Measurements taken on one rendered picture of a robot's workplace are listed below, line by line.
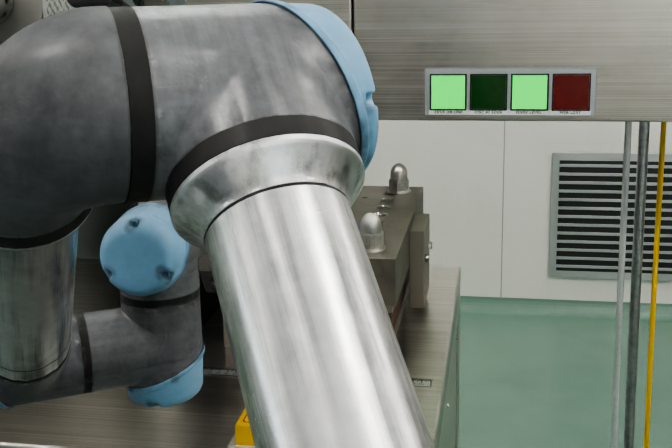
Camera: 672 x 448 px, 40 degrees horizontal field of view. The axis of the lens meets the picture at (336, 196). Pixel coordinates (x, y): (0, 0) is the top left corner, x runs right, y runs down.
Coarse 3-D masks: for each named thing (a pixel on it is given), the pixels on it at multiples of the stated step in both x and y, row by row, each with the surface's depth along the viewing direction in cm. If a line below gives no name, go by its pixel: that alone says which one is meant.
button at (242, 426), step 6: (246, 414) 93; (240, 420) 91; (246, 420) 91; (240, 426) 90; (246, 426) 90; (240, 432) 90; (246, 432) 90; (240, 438) 91; (246, 438) 91; (252, 438) 90; (240, 444) 91; (246, 444) 91; (252, 444) 91
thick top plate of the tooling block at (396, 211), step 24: (360, 192) 143; (384, 192) 143; (360, 216) 128; (384, 216) 128; (408, 216) 127; (384, 240) 116; (408, 240) 123; (384, 264) 108; (408, 264) 124; (384, 288) 109
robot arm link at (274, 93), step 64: (256, 0) 57; (128, 64) 49; (192, 64) 50; (256, 64) 51; (320, 64) 53; (192, 128) 50; (256, 128) 49; (320, 128) 50; (192, 192) 50; (256, 192) 49; (320, 192) 49; (256, 256) 47; (320, 256) 47; (256, 320) 46; (320, 320) 45; (384, 320) 47; (256, 384) 45; (320, 384) 43; (384, 384) 44
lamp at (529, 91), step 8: (520, 80) 136; (528, 80) 136; (536, 80) 135; (544, 80) 135; (520, 88) 136; (528, 88) 136; (536, 88) 136; (544, 88) 136; (512, 96) 137; (520, 96) 136; (528, 96) 136; (536, 96) 136; (544, 96) 136; (512, 104) 137; (520, 104) 137; (528, 104) 136; (536, 104) 136; (544, 104) 136
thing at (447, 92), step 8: (432, 80) 138; (440, 80) 138; (448, 80) 138; (456, 80) 137; (464, 80) 137; (432, 88) 138; (440, 88) 138; (448, 88) 138; (456, 88) 138; (464, 88) 138; (432, 96) 139; (440, 96) 138; (448, 96) 138; (456, 96) 138; (464, 96) 138; (432, 104) 139; (440, 104) 139; (448, 104) 138; (456, 104) 138; (464, 104) 138
